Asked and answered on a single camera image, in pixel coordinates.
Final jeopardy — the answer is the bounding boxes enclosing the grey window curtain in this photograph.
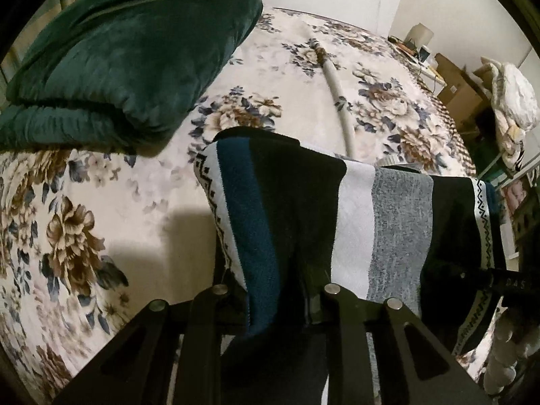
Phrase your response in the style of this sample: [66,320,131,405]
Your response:
[1,0,77,84]

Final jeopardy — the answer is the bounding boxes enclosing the black striped patterned sweater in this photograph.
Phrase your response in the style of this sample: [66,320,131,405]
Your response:
[194,127,505,404]

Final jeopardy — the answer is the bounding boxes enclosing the floral bed blanket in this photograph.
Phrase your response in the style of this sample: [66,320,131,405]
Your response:
[1,8,476,404]

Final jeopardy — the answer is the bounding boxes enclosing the beige bedside lamp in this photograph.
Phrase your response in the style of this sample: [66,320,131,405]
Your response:
[405,23,434,49]

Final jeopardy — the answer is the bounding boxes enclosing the dark green folded blanket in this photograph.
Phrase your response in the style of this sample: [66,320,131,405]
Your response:
[1,0,263,151]

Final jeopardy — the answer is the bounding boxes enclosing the brown cardboard box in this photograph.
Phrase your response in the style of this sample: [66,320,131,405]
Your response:
[435,53,490,132]

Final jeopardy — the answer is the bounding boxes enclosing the pile of white clothes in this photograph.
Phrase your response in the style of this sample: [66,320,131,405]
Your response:
[475,57,539,172]

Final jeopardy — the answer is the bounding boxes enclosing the white bedside table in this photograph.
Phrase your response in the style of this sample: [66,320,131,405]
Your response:
[387,36,447,95]

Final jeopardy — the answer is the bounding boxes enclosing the white wardrobe shelf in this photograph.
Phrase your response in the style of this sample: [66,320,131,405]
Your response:
[491,154,539,271]

